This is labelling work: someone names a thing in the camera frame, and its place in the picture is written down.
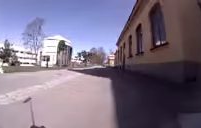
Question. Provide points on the pale cobblestone strip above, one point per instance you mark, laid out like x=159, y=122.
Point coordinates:
x=28, y=90

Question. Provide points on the dark evergreen tree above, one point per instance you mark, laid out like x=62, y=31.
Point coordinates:
x=6, y=53

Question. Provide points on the yellow building with arched windows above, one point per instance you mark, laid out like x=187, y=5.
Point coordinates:
x=174, y=50

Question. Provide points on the small orange building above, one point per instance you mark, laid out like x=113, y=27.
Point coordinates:
x=111, y=60

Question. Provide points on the white tall building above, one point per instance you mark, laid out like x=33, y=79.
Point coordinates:
x=53, y=50

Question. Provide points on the robot's own part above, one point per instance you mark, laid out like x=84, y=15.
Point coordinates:
x=31, y=111

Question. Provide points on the bare tall tree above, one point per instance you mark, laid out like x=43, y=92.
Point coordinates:
x=33, y=35

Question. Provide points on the grey asphalt path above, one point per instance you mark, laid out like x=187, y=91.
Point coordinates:
x=84, y=103

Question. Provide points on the row of trees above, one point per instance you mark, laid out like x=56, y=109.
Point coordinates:
x=91, y=56

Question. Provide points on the grey asphalt road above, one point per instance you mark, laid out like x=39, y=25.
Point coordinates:
x=11, y=81

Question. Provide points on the long white low building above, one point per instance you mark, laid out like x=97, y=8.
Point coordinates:
x=23, y=56

